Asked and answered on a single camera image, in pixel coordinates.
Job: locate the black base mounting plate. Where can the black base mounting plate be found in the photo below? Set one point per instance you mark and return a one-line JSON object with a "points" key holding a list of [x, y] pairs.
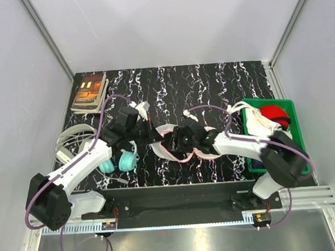
{"points": [[182, 205]]}

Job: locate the green plastic bin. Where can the green plastic bin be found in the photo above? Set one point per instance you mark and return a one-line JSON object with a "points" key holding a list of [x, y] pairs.
{"points": [[288, 106]]}

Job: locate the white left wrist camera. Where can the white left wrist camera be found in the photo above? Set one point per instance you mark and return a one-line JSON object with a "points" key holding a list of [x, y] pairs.
{"points": [[142, 108]]}

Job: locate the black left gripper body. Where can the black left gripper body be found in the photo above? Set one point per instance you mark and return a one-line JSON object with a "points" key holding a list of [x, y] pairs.
{"points": [[139, 133]]}

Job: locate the red garment in bin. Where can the red garment in bin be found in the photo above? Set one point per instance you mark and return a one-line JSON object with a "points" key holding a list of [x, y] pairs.
{"points": [[276, 114]]}

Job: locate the grey usb cable plug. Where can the grey usb cable plug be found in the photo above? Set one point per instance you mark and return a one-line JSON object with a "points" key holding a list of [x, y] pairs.
{"points": [[122, 180]]}

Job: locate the teal cat-ear headphones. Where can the teal cat-ear headphones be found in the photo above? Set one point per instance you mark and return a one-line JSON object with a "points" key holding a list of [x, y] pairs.
{"points": [[127, 161]]}

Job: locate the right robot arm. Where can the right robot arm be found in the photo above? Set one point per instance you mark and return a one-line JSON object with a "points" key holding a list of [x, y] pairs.
{"points": [[283, 159]]}

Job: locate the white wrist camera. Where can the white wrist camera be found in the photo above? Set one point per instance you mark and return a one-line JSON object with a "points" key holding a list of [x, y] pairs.
{"points": [[188, 114], [142, 108]]}

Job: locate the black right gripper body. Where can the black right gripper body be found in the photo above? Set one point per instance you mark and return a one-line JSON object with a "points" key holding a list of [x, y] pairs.
{"points": [[184, 144]]}

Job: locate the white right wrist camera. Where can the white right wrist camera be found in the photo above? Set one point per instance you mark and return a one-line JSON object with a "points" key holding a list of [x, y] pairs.
{"points": [[188, 114]]}

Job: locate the white headphones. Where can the white headphones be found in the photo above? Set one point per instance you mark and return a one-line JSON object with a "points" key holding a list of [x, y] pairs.
{"points": [[81, 134]]}

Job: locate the white pink mesh laundry bag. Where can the white pink mesh laundry bag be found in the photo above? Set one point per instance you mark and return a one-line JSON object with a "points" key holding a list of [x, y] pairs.
{"points": [[163, 153]]}

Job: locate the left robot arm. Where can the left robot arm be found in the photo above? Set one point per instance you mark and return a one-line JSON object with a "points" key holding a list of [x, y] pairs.
{"points": [[50, 198]]}

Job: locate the black bra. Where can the black bra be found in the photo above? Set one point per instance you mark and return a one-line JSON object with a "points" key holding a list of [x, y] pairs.
{"points": [[168, 141]]}

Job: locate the paperback book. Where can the paperback book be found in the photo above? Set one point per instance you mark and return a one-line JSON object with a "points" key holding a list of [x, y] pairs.
{"points": [[91, 93]]}

